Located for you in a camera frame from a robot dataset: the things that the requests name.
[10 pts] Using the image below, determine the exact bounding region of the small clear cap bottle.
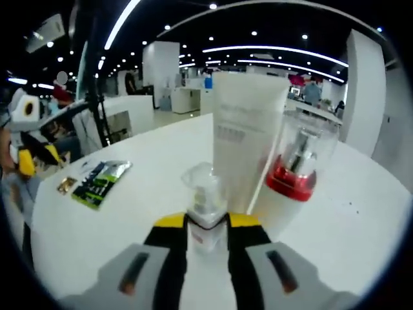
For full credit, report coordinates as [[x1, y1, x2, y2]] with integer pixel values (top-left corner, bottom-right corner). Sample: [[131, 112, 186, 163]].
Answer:
[[179, 162, 227, 256]]

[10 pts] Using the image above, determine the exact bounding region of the long curved ceiling light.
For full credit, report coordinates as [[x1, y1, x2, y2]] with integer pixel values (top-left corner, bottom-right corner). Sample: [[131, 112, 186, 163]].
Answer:
[[103, 0, 143, 51]]

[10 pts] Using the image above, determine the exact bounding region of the row of white office desks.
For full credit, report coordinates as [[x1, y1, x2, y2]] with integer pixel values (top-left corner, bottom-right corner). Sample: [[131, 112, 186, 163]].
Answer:
[[170, 86, 214, 114]]

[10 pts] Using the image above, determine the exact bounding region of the white skincare tube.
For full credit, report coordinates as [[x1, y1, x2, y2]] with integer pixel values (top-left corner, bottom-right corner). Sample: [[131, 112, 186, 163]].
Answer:
[[211, 71, 291, 216]]

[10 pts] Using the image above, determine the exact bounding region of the green black skincare sachet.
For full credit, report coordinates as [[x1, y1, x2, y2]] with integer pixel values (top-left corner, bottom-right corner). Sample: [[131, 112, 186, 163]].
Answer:
[[71, 160, 133, 211]]

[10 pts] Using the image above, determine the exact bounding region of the white counter desk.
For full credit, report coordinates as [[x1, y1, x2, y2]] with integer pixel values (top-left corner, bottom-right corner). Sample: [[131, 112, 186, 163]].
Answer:
[[72, 95, 154, 152]]

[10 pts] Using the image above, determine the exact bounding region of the white bottle with red collar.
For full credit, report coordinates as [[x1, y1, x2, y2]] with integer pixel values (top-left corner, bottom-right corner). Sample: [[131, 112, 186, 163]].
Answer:
[[248, 110, 340, 242]]

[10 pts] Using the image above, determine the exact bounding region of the black tripod stand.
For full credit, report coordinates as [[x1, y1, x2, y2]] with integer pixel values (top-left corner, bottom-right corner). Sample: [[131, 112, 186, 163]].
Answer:
[[84, 38, 114, 149]]

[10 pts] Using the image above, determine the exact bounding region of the person's left hand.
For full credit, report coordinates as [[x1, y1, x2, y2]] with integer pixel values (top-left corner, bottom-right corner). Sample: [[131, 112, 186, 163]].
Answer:
[[1, 130, 17, 172]]

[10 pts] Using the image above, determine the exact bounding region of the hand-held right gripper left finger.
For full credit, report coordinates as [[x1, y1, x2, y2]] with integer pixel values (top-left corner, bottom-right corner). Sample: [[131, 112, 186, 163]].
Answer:
[[59, 212, 188, 310]]

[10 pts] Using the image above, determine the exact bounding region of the small gold packet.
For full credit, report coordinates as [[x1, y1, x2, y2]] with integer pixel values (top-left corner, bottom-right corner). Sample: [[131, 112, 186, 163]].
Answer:
[[57, 176, 78, 196]]

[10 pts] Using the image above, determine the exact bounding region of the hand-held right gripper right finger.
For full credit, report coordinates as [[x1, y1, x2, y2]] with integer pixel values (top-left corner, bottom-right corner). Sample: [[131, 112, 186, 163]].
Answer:
[[225, 211, 361, 310]]

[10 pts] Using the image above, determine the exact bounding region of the ceiling air conditioner unit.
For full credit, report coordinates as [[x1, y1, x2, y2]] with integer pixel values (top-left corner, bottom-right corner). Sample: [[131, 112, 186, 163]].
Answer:
[[25, 13, 65, 54]]

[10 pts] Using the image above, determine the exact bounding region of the pink bag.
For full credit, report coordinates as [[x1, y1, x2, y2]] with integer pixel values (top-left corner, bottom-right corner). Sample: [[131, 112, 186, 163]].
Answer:
[[288, 73, 307, 87]]

